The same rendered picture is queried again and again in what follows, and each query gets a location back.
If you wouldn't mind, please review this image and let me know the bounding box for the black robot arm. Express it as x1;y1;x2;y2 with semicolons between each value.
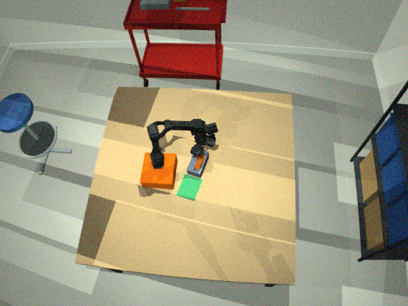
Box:
147;119;218;169

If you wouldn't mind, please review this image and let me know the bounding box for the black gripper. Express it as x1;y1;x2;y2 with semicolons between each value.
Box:
190;136;206;156

